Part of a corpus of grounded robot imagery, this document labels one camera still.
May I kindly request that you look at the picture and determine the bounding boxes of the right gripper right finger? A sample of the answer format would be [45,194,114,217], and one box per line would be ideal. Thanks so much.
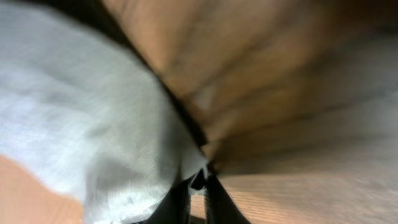
[205,175,250,224]

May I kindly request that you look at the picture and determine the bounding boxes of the grey shorts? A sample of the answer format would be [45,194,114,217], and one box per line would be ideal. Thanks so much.
[1,1,206,223]

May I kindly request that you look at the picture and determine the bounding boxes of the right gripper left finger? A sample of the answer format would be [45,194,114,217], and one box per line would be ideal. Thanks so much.
[134,169,205,224]

